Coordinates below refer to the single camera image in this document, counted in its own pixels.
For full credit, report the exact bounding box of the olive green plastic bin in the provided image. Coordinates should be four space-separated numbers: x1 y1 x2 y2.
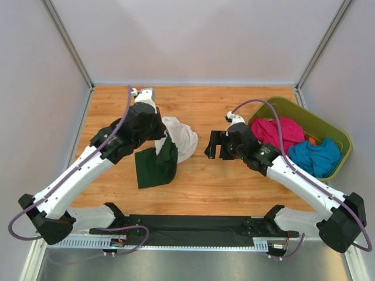
248 97 352 181

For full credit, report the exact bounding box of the white and green raglan t-shirt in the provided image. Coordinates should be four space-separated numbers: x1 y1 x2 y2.
135 116 199 189

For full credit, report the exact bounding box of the blue t-shirt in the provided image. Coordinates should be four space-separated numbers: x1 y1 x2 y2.
289 138 342 179

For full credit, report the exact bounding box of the magenta pink t-shirt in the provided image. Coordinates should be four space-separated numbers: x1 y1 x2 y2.
250 117 305 155

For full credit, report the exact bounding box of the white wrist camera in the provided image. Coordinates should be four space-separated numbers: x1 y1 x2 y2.
225 111 245 126
131 88 156 108

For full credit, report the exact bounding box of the aluminium corner frame post left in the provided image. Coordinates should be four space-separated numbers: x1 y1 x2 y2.
41 0 94 90

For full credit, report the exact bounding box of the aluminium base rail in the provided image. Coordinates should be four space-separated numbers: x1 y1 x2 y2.
35 216 357 242

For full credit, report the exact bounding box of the aluminium corner frame post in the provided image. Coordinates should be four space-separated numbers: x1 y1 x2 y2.
41 0 94 90
295 0 353 91

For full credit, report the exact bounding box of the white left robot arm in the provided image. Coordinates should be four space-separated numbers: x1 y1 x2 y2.
18 100 165 245

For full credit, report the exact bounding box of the aluminium corner frame post right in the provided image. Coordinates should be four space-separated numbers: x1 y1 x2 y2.
295 0 353 91

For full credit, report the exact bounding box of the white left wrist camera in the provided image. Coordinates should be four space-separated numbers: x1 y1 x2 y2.
131 88 156 108

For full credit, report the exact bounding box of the grey slotted cable duct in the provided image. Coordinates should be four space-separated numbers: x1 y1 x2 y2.
46 235 268 252

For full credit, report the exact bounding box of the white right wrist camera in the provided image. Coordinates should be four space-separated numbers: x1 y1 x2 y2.
225 111 245 126

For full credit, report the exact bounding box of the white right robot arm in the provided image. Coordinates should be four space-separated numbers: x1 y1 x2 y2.
204 114 366 253

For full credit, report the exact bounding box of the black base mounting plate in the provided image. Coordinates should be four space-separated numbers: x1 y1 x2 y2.
89 214 300 247

